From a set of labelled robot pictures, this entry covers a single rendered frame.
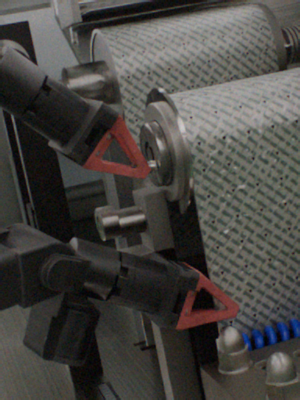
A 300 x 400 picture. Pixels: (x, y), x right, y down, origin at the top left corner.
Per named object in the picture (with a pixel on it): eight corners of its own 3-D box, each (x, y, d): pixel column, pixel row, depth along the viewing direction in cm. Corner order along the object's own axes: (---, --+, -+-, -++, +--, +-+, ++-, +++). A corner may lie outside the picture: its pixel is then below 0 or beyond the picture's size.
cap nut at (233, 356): (213, 366, 82) (205, 326, 81) (244, 356, 83) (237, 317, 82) (226, 378, 79) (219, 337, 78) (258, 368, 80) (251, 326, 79)
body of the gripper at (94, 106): (83, 165, 79) (23, 124, 76) (60, 153, 89) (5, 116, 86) (117, 112, 79) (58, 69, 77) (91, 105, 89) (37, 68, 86)
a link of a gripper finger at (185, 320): (235, 345, 85) (158, 325, 83) (212, 327, 92) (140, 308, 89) (255, 287, 85) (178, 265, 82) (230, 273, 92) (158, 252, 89)
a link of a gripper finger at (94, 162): (137, 203, 84) (67, 156, 81) (118, 192, 91) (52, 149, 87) (171, 151, 84) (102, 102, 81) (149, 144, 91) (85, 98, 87)
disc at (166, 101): (155, 198, 98) (137, 83, 94) (159, 198, 98) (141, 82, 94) (198, 228, 85) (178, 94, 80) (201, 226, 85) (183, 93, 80)
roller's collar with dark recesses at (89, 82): (67, 112, 114) (58, 68, 113) (106, 104, 115) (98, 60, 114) (76, 112, 108) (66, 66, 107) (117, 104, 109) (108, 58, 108)
